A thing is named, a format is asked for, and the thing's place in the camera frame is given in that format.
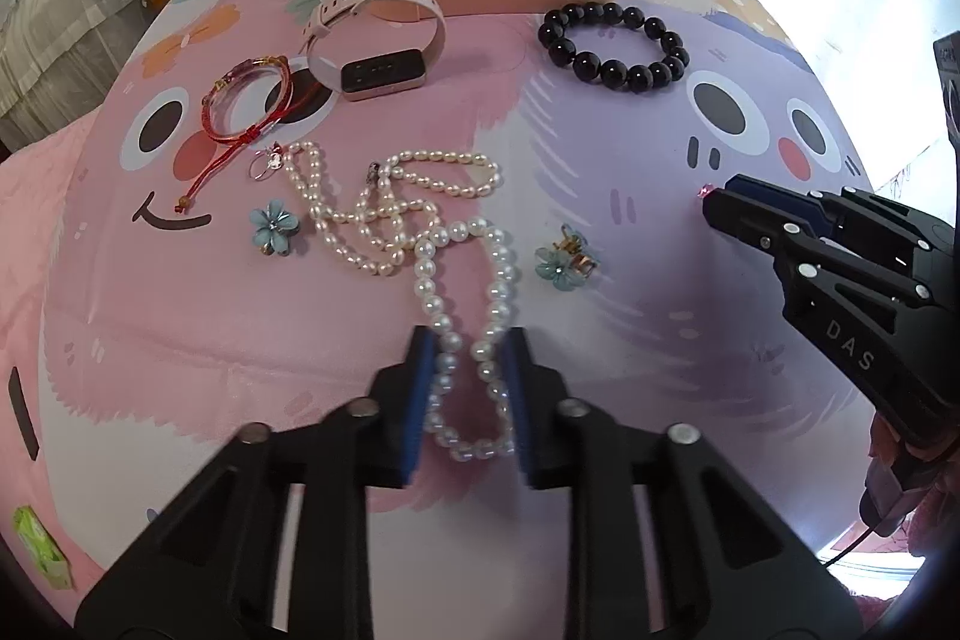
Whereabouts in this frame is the black bead bracelet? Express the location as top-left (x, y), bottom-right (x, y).
top-left (538, 2), bottom-right (691, 95)

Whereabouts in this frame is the green packet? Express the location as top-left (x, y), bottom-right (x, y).
top-left (11, 505), bottom-right (72, 590)

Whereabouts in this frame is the blue flower earring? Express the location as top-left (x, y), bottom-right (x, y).
top-left (247, 201), bottom-right (299, 256)
top-left (535, 225), bottom-right (601, 291)

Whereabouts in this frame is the large round pearl necklace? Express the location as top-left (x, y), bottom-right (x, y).
top-left (412, 218), bottom-right (520, 462)

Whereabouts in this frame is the red string bracelet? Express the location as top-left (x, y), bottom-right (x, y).
top-left (174, 55), bottom-right (293, 214)

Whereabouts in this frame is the black cable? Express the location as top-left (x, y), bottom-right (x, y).
top-left (821, 520), bottom-right (886, 566)

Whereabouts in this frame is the bed with white lace cover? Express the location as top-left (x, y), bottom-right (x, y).
top-left (0, 0), bottom-right (143, 154)

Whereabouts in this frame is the silver ring charm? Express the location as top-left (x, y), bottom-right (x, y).
top-left (251, 141), bottom-right (286, 182)

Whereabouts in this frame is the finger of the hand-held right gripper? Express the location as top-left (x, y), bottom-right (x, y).
top-left (722, 173), bottom-right (938, 259)
top-left (701, 188), bottom-right (938, 326)

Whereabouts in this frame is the pink strap smart watch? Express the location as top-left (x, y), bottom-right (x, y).
top-left (302, 0), bottom-right (449, 103)

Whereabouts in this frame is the small pearl necklace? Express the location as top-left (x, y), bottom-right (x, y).
top-left (283, 139), bottom-right (502, 277)

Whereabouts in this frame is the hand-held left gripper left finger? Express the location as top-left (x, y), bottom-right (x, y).
top-left (73, 325), bottom-right (440, 640)

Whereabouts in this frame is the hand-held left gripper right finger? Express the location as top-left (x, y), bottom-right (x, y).
top-left (502, 326), bottom-right (863, 640)

